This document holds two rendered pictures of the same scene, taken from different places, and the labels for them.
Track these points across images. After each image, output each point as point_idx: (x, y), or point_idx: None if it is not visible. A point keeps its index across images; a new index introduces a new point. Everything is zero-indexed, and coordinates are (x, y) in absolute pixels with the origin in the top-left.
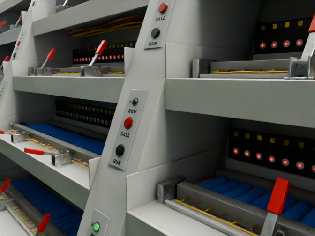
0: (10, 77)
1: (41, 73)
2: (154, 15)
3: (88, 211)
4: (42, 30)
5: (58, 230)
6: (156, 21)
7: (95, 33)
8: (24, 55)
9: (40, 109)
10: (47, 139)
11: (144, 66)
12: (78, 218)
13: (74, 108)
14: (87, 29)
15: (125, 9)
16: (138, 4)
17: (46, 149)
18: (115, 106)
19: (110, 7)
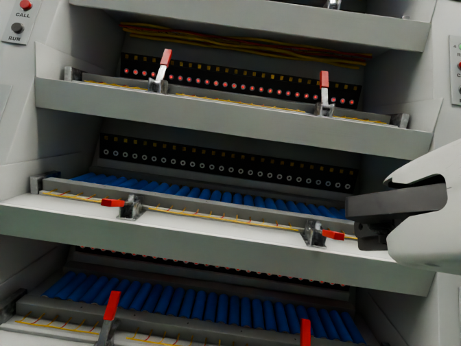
0: (22, 76)
1: (162, 90)
2: (452, 69)
3: (447, 292)
4: (118, 3)
5: (281, 332)
6: (459, 77)
7: (174, 40)
8: (55, 38)
9: (71, 147)
10: (217, 205)
11: (459, 123)
12: (260, 305)
13: (164, 150)
14: (186, 32)
15: (368, 42)
16: (393, 44)
17: (239, 222)
18: (234, 150)
19: (339, 30)
